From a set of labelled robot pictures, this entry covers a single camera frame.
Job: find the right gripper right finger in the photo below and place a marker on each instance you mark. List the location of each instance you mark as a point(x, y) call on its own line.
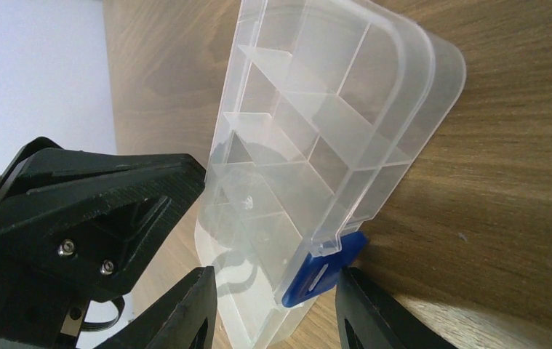
point(369, 317)

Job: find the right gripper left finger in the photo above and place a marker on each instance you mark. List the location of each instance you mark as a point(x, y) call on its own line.
point(183, 317)

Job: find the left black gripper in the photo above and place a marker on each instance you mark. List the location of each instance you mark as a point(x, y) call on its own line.
point(77, 230)

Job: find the clear plastic pill organizer box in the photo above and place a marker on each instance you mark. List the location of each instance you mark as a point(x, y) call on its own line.
point(326, 105)

